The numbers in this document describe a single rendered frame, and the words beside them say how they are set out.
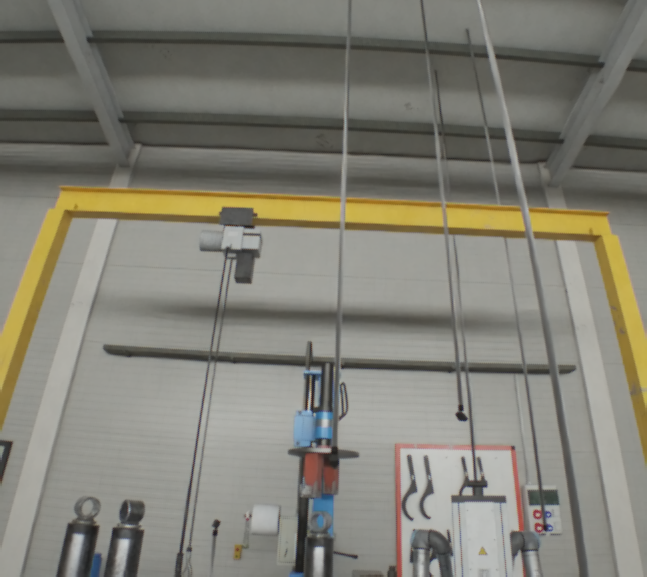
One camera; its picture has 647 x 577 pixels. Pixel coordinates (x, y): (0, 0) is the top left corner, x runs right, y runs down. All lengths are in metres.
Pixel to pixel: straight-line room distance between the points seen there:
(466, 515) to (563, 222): 2.82
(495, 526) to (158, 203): 3.76
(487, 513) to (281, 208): 2.93
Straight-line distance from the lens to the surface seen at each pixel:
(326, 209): 4.35
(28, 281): 4.62
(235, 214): 4.28
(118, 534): 3.76
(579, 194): 8.58
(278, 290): 6.58
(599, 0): 7.16
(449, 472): 6.16
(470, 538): 3.36
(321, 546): 3.91
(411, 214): 4.41
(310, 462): 3.79
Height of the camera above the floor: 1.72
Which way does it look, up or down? 29 degrees up
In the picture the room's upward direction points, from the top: 2 degrees clockwise
